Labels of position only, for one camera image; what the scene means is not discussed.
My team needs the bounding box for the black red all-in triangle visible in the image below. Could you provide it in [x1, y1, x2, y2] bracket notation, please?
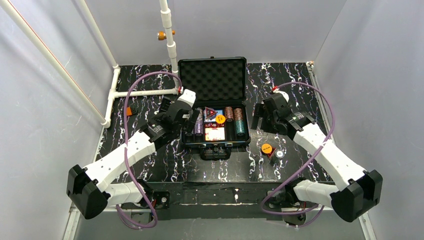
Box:
[203, 107, 217, 122]

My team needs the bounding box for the white dealer chip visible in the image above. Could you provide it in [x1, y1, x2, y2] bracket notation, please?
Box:
[275, 150, 285, 159]

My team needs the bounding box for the black poker set case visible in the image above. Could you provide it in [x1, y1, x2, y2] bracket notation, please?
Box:
[178, 56, 251, 161]

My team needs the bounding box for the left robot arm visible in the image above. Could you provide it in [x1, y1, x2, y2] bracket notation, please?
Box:
[66, 89, 196, 220]

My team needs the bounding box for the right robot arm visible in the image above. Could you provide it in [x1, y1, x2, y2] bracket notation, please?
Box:
[251, 90, 383, 223]

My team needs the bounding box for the blue orange purple chip stack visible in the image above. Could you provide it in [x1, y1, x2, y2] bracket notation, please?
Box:
[194, 108, 204, 137]

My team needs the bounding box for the red dice row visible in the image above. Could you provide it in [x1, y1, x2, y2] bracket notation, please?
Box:
[204, 122, 225, 128]

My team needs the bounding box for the blue playing card deck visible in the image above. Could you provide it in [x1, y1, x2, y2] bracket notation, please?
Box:
[203, 109, 223, 123]

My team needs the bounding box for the red playing card deck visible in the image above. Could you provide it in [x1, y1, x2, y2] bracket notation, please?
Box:
[204, 127, 226, 141]

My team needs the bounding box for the yellow big blind button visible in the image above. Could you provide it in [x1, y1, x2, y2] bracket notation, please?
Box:
[215, 114, 226, 124]

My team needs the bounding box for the orange black chip stack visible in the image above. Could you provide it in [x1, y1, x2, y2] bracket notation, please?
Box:
[224, 106, 234, 122]

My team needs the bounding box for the orange black small clip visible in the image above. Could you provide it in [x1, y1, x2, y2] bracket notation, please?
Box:
[122, 106, 138, 117]

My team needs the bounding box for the orange knob on pipe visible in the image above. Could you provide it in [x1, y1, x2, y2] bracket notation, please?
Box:
[157, 31, 167, 41]

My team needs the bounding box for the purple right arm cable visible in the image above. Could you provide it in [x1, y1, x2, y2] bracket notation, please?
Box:
[259, 81, 336, 229]

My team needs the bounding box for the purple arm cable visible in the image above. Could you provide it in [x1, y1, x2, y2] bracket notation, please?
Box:
[259, 81, 336, 229]
[115, 71, 183, 230]

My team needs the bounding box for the white pvc pipe frame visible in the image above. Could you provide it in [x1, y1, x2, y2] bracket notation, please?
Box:
[0, 0, 181, 129]

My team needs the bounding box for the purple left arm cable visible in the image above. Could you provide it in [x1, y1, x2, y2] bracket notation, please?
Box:
[115, 71, 183, 230]

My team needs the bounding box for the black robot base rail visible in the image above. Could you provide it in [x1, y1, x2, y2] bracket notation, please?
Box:
[84, 180, 342, 221]

